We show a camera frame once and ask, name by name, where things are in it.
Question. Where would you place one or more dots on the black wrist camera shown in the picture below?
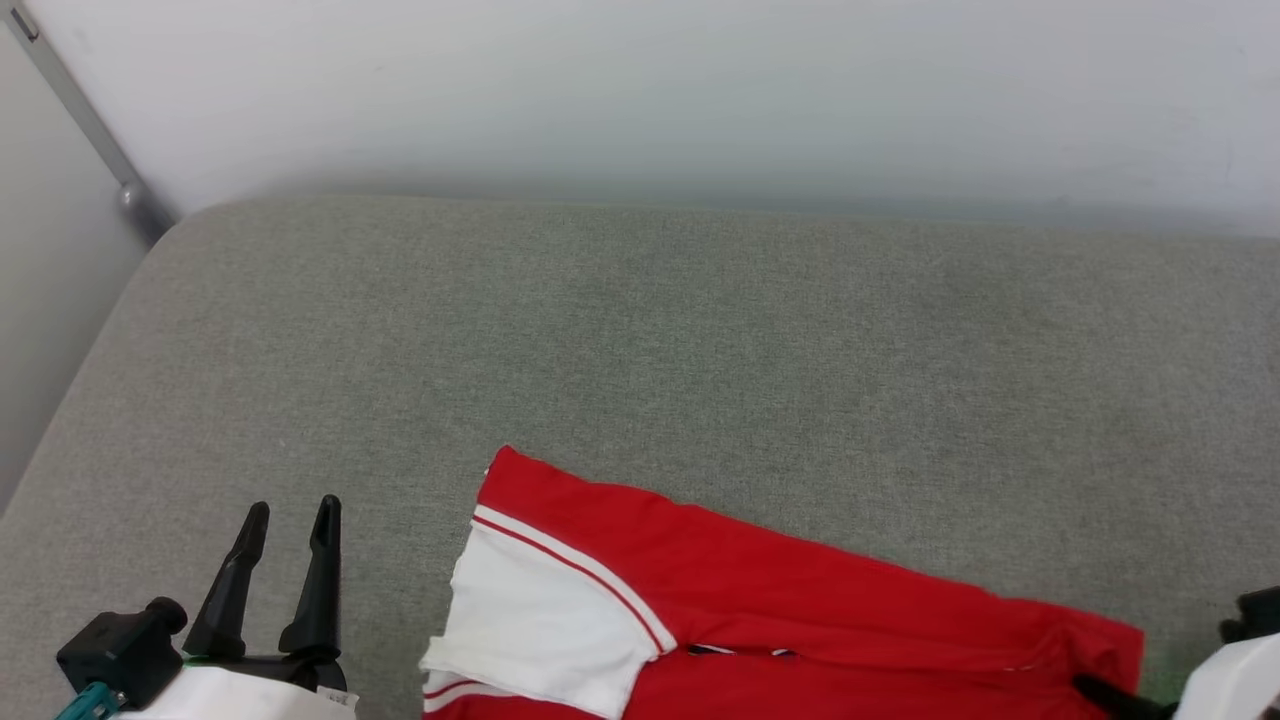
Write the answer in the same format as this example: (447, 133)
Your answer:
(1255, 612)
(115, 650)

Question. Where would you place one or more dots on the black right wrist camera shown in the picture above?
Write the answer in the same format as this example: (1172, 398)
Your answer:
(1255, 612)

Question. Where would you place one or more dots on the grey metal pole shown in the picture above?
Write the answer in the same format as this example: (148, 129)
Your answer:
(90, 130)

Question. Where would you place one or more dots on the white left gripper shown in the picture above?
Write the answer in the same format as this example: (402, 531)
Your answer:
(240, 695)

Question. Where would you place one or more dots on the grey fabric sofa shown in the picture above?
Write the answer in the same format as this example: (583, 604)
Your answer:
(700, 330)

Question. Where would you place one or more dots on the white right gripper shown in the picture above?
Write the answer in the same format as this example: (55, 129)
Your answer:
(1240, 685)

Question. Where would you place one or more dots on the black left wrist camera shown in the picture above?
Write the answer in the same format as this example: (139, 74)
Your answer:
(115, 650)

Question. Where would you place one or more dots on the red and white shirt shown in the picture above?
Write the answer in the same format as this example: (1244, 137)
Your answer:
(800, 620)

